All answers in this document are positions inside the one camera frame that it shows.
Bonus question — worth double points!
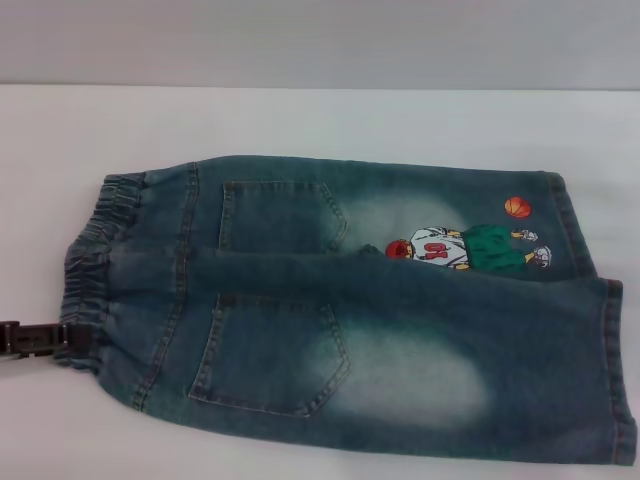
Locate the blue denim cartoon-print shorts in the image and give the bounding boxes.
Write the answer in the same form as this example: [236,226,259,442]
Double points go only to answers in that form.
[52,152,626,480]

